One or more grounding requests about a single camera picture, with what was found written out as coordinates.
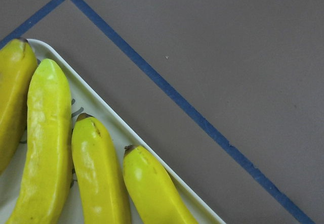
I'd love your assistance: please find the yellow banana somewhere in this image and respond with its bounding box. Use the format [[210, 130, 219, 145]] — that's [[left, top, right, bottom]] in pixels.
[[6, 59, 72, 223], [71, 113, 132, 223], [1, 38, 37, 172], [123, 145, 198, 223]]

